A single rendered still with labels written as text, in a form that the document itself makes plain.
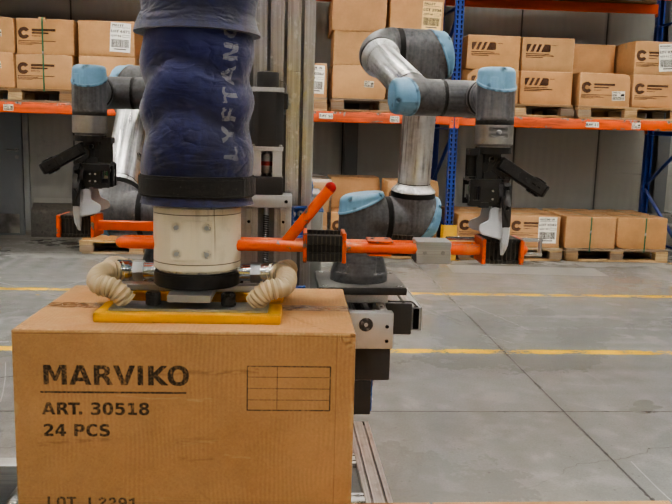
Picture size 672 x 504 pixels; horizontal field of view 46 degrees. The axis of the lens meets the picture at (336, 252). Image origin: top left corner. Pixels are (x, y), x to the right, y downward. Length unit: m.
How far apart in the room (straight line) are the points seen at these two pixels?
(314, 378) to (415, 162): 0.79
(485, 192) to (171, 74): 0.63
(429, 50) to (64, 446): 1.22
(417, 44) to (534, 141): 8.50
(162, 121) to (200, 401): 0.51
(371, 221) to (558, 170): 8.63
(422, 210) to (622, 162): 8.92
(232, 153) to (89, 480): 0.64
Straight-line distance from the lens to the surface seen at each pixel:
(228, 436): 1.46
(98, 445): 1.50
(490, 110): 1.56
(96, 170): 1.83
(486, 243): 1.57
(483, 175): 1.58
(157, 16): 1.49
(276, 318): 1.44
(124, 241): 1.57
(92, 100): 1.83
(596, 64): 9.85
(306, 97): 2.17
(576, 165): 10.65
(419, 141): 2.02
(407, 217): 2.03
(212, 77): 1.47
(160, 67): 1.49
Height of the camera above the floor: 1.43
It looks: 9 degrees down
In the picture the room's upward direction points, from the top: 2 degrees clockwise
